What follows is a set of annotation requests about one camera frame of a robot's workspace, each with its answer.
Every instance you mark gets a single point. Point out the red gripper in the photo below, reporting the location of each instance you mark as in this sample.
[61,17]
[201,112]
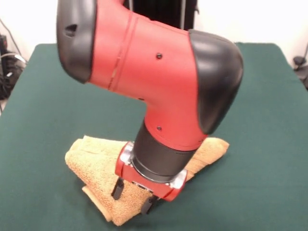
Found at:
[127,174]

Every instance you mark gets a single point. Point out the orange terry towel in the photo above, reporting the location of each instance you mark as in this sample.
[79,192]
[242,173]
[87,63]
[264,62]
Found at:
[96,168]

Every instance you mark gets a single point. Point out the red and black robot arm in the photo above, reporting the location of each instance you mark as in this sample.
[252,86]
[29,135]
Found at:
[156,72]

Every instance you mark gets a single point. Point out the dark green table cloth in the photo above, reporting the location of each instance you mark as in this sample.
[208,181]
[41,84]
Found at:
[264,144]

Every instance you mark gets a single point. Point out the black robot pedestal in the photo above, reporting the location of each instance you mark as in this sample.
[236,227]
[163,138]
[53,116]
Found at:
[163,9]

